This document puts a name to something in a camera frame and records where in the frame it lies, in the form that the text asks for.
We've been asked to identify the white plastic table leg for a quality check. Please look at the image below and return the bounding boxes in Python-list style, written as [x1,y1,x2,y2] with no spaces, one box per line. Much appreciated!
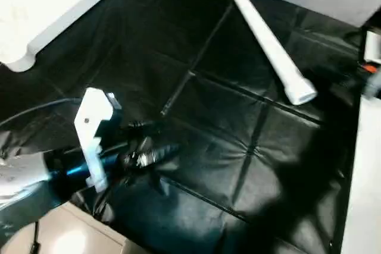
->
[228,0,317,106]

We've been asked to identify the white plastic table top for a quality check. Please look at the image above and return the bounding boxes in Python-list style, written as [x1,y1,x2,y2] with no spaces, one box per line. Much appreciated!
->
[0,0,128,74]

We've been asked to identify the black work mat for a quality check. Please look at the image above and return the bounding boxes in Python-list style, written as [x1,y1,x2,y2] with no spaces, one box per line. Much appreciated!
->
[0,0,381,254]

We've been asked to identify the white flat board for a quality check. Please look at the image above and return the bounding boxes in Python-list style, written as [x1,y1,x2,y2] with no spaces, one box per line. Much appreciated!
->
[340,95,381,254]

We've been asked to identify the thin black cable with ferrite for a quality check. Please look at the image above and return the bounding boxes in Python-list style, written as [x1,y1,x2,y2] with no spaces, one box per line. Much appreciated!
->
[29,219,42,254]

